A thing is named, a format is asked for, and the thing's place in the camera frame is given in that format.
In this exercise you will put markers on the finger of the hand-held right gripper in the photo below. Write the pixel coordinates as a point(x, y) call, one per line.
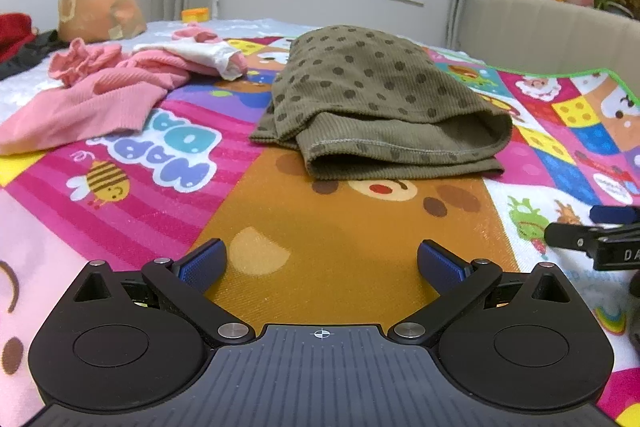
point(612, 214)
point(567, 235)

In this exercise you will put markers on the white bedspread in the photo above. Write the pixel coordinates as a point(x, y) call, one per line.
point(30, 99)

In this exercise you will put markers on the colourful printed play mat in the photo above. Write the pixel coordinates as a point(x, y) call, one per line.
point(345, 227)

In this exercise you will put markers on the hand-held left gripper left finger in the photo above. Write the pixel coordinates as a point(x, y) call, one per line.
point(202, 265)

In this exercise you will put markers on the red cloth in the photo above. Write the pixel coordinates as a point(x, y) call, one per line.
point(15, 34)

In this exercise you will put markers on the small pink cloth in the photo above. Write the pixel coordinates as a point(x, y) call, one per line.
point(194, 32)

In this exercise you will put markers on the olive dotted garment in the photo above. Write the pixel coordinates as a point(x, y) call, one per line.
point(370, 102)

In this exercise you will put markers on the small orange box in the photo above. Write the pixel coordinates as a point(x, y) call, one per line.
point(195, 15)

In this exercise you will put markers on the pink ribbed garment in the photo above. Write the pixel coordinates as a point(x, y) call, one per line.
point(100, 97)

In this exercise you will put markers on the dark cloth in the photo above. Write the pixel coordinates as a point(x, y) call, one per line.
point(35, 54)

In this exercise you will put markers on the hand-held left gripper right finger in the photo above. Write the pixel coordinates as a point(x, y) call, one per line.
point(441, 265)

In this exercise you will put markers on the beige padded headboard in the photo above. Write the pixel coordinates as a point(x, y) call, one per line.
point(545, 34)

